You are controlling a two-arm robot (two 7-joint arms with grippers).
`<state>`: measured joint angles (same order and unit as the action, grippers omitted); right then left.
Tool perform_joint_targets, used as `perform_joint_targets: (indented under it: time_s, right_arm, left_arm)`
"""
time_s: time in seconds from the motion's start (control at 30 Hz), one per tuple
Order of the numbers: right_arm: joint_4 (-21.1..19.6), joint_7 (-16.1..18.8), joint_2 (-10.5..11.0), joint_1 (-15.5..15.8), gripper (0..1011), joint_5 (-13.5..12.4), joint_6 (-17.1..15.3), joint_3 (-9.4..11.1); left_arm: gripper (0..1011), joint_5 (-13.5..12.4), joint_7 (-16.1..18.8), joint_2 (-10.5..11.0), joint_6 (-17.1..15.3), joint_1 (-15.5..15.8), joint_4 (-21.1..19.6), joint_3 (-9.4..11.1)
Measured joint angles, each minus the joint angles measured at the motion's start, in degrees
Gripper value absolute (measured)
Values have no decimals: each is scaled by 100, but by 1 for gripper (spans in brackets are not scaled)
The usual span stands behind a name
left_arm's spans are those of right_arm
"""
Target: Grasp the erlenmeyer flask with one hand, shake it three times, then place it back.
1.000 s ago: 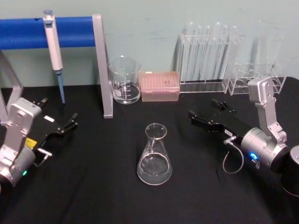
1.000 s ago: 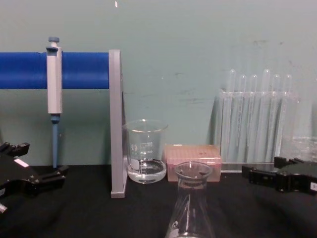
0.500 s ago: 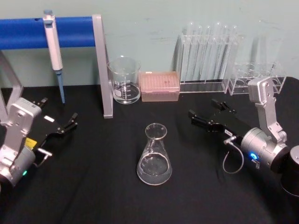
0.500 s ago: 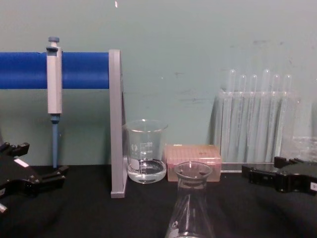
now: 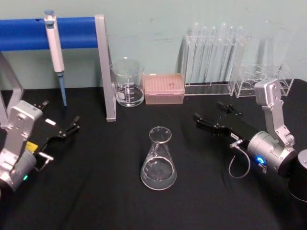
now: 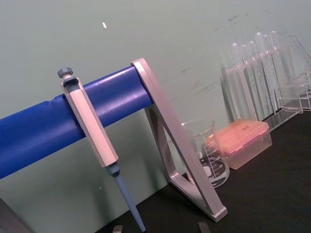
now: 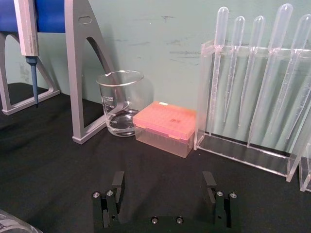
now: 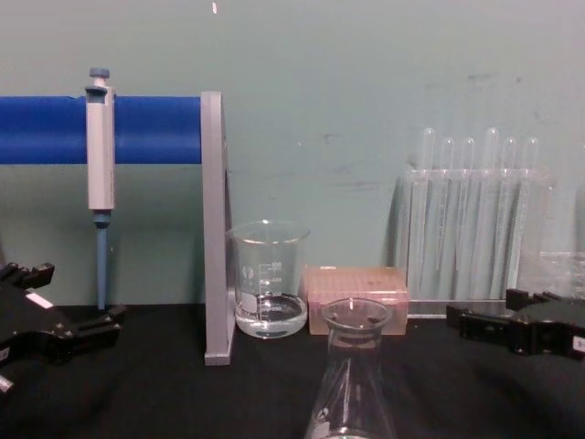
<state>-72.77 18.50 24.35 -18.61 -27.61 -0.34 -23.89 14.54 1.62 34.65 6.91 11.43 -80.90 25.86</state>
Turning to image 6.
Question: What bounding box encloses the black table cloth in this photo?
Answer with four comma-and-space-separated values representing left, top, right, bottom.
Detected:
94, 106, 311, 233

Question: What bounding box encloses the clear glass beaker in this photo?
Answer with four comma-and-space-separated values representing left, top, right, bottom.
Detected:
181, 118, 230, 189

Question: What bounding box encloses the orange pipette tip box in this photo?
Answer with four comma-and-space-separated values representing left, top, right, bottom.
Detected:
205, 119, 273, 170

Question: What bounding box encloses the white and blue pipette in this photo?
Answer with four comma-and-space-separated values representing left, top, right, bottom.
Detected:
57, 67, 147, 233

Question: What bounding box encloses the grey pipette stand blue bar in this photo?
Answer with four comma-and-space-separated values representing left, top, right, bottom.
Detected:
0, 57, 228, 233

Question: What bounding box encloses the clear acrylic test tube rack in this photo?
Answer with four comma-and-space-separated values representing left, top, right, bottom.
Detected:
219, 45, 304, 132

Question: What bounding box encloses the clear test tube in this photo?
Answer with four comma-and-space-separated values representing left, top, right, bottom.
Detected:
261, 34, 280, 113
230, 42, 253, 121
254, 32, 275, 115
247, 40, 268, 119
269, 31, 290, 108
240, 44, 262, 121

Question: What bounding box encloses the clear glass conical flask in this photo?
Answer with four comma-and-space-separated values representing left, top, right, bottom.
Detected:
279, 34, 311, 115

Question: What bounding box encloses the pale wall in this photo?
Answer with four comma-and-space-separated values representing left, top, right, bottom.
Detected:
0, 0, 311, 233

